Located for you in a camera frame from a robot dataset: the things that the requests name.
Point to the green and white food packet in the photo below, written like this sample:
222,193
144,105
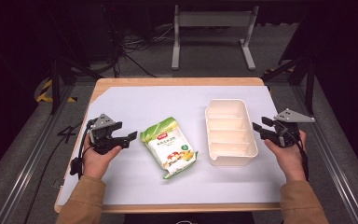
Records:
167,146

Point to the person's left hand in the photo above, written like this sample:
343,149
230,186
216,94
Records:
98,161

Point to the white divided plastic box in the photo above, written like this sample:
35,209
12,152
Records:
230,132

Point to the black tripod stand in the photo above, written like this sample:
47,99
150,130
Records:
309,81
56,84

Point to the white table mat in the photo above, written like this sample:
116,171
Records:
174,102

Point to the white metal stand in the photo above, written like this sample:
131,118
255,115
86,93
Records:
214,19

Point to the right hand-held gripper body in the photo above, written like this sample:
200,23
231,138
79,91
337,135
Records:
287,130

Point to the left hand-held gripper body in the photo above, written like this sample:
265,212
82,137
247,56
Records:
101,137

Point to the person's right hand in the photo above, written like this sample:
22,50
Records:
287,160

